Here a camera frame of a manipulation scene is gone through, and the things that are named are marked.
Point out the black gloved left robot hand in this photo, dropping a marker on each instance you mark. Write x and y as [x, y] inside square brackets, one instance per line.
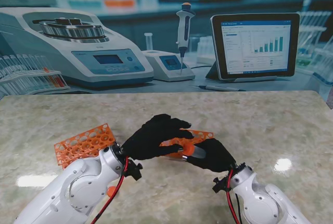
[148, 140]

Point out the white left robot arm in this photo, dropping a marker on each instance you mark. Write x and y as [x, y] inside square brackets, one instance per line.
[67, 192]

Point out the printed laboratory backdrop poster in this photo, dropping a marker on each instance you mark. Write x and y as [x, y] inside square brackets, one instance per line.
[166, 39]

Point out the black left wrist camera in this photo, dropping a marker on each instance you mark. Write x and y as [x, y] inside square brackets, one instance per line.
[134, 170]

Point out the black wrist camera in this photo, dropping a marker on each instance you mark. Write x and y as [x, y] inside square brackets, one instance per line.
[134, 170]
[221, 185]

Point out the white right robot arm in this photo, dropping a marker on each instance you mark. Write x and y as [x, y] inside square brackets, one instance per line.
[260, 200]

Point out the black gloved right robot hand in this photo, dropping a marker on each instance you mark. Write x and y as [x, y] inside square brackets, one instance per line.
[216, 156]

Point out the orange test tube rack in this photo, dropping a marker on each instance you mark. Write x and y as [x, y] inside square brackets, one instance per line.
[78, 146]
[200, 134]

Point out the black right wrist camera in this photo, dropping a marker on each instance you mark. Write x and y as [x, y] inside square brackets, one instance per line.
[221, 185]

